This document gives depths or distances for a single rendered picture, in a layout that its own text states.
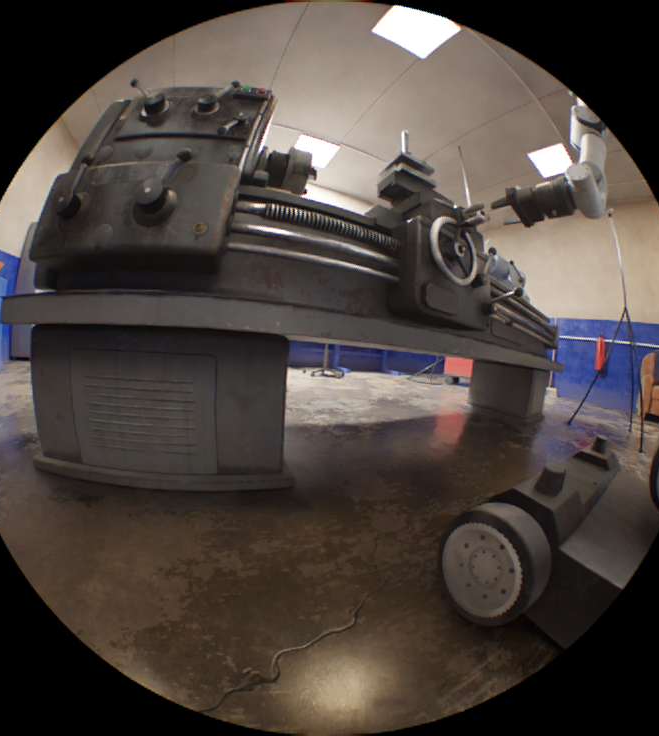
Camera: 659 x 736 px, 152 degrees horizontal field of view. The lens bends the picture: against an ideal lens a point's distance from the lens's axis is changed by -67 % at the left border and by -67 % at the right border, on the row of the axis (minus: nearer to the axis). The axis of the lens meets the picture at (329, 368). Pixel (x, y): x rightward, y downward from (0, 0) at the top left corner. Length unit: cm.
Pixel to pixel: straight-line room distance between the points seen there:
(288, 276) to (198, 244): 29
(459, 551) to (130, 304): 72
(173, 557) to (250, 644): 21
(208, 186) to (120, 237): 21
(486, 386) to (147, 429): 202
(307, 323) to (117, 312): 39
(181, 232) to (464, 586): 80
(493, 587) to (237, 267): 84
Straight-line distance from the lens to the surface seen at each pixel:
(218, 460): 66
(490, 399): 203
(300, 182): 102
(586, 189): 64
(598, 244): 526
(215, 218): 55
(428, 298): 70
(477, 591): 46
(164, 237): 55
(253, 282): 68
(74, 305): 60
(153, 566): 51
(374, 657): 41
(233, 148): 84
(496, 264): 186
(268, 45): 333
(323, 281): 73
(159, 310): 51
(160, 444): 66
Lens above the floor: 38
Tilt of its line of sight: 5 degrees down
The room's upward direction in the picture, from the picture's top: 5 degrees clockwise
